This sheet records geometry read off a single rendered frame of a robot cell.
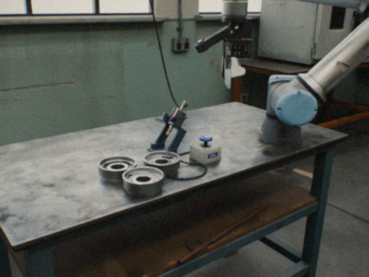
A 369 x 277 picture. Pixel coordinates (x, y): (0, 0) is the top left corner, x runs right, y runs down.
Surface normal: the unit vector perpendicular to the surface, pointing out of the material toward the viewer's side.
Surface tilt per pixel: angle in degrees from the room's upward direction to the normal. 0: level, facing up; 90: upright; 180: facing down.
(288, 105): 97
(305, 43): 90
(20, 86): 90
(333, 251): 0
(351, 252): 0
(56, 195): 0
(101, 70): 90
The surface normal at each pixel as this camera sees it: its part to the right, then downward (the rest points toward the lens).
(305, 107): -0.14, 0.42
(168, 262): 0.02, -0.94
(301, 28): -0.80, 0.21
